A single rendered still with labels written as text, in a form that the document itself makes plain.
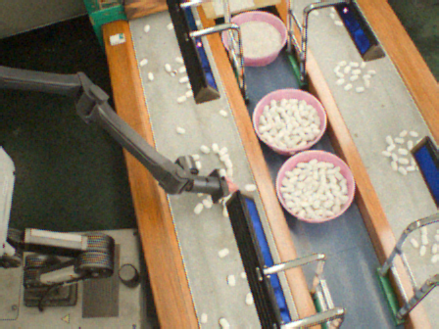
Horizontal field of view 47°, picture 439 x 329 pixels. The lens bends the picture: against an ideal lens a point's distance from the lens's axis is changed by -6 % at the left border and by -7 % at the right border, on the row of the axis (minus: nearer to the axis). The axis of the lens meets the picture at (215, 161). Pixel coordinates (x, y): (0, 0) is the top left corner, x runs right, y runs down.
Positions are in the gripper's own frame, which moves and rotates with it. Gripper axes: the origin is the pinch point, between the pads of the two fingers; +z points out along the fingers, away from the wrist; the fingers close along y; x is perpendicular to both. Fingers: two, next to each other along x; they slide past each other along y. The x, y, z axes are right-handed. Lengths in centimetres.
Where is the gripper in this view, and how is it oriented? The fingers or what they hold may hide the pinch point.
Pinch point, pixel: (235, 188)
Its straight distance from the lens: 181.5
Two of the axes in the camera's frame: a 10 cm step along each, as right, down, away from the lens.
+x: -5.6, 5.4, 6.2
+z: 7.9, 1.2, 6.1
